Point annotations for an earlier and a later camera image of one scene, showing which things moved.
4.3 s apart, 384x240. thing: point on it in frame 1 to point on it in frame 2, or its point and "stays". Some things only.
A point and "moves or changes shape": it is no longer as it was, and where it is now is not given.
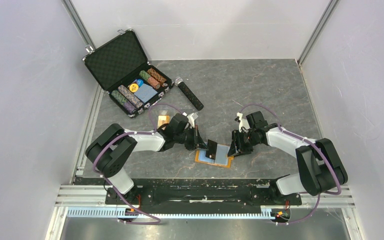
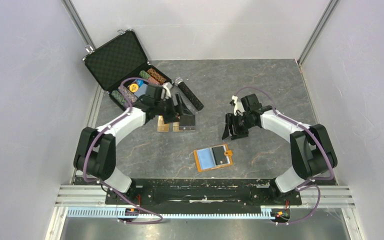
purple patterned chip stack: [130, 96] stays
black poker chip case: [118, 62] stays
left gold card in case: [163, 119] stays
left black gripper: [193, 144] to [172, 116]
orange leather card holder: [221, 157] moves or changes shape
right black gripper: [237, 145] to [231, 119]
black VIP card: [212, 146] to [219, 156]
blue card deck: [145, 93] stays
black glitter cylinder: [179, 82] stays
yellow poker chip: [133, 87] stays
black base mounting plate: [201, 194] stays
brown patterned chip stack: [156, 75] stays
